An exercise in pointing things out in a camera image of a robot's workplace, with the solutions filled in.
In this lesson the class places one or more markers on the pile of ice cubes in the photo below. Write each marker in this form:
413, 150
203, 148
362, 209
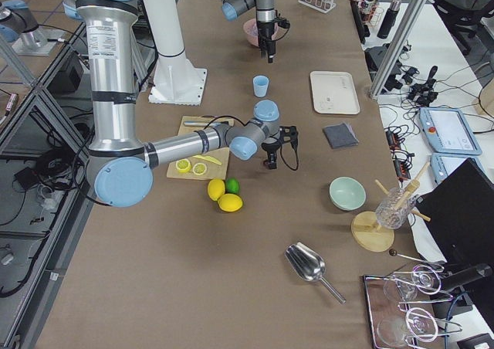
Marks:
252, 29

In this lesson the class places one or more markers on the pink bowl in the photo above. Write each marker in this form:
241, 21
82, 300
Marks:
251, 39

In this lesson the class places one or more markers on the cream rabbit tray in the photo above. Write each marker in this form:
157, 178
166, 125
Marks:
334, 93

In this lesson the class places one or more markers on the black monitor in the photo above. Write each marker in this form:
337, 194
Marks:
461, 212

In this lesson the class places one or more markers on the yellow plastic knife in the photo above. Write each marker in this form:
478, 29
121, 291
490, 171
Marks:
209, 159

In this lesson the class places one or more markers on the bamboo cutting board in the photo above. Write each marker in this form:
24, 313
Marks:
214, 171

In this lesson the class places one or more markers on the lemon half lower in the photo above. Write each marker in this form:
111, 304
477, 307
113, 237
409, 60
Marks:
183, 165

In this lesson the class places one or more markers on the yellow lemon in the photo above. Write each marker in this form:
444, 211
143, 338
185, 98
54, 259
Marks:
216, 189
230, 202

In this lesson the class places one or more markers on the clear textured glass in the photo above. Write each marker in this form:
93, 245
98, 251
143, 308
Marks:
395, 208

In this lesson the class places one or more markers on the steel ice scoop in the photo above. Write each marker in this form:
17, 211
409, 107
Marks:
310, 266

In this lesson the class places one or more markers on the wooden cup tree stand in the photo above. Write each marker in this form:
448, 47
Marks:
374, 237

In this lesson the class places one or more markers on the black thermos bottle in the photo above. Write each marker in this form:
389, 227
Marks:
389, 19

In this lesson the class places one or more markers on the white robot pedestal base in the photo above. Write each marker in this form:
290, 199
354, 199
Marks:
175, 80

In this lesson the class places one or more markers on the yellow lemon upper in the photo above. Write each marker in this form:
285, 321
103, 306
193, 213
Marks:
216, 189

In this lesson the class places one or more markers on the grey folded cloth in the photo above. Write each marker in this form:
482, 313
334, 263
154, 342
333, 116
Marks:
340, 135

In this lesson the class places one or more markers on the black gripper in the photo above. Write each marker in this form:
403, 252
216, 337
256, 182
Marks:
269, 147
265, 32

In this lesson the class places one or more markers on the lemon half upper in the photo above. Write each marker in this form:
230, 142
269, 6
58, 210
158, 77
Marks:
199, 169

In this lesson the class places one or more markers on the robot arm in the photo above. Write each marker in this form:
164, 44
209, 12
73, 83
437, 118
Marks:
120, 165
232, 9

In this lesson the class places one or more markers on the upper teach pendant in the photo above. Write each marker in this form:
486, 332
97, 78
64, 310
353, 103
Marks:
447, 131

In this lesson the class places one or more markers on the light blue cup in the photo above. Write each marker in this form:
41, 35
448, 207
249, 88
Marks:
260, 84

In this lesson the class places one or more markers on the teach pendant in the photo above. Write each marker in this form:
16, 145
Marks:
447, 131
443, 165

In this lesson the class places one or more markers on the steel muddler black tip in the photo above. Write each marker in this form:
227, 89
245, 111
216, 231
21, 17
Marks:
204, 124

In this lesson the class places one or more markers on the lemon half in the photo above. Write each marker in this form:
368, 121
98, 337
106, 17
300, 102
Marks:
199, 169
183, 165

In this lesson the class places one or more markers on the mint green bowl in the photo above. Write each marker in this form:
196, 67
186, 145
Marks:
347, 193

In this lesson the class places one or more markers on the aluminium frame post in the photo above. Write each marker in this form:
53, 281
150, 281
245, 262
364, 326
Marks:
402, 32

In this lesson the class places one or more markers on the wire glass rack tray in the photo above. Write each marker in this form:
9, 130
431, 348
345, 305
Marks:
400, 307

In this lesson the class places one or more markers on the lower teach pendant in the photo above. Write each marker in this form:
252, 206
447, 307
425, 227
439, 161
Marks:
443, 165

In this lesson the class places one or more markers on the yellow lemon lower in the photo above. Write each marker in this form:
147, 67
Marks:
230, 202

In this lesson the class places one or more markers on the green lime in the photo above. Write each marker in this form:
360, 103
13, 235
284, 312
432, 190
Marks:
232, 186

